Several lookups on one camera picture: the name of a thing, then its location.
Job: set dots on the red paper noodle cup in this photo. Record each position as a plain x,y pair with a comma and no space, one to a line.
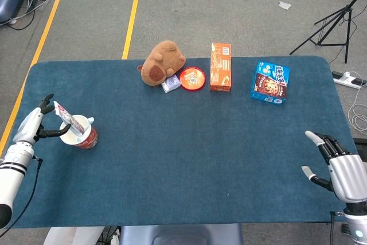
89,139

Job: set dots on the brown capybara plush toy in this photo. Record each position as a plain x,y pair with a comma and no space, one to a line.
160,61

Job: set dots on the crumpled white paper scrap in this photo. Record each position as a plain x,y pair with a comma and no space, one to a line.
284,5

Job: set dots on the blue cookie box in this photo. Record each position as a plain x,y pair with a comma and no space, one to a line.
269,84

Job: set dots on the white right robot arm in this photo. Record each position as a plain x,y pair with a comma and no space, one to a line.
357,225

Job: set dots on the light blue toothbrush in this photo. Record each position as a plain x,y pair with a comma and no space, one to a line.
91,120

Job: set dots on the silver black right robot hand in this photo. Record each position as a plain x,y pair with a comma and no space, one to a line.
348,176

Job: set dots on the short yellow floor tape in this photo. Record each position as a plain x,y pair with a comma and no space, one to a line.
130,27

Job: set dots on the white toothpaste tube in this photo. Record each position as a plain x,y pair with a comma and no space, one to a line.
68,117

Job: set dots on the white power strip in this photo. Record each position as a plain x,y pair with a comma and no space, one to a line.
344,78

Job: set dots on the blue table cloth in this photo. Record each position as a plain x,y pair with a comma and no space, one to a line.
200,141

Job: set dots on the red round lid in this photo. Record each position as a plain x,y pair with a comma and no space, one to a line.
192,79

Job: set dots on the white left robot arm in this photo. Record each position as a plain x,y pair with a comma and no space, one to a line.
14,170

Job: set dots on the blue grey seat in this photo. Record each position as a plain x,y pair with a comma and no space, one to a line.
180,235

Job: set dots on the orange cracker box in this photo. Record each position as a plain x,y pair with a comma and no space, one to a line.
220,70

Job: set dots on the black tripod stand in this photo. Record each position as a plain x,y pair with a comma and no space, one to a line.
348,7

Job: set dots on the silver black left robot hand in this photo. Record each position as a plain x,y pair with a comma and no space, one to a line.
28,124

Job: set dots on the purple tissue pack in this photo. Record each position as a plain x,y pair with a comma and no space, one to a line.
171,83

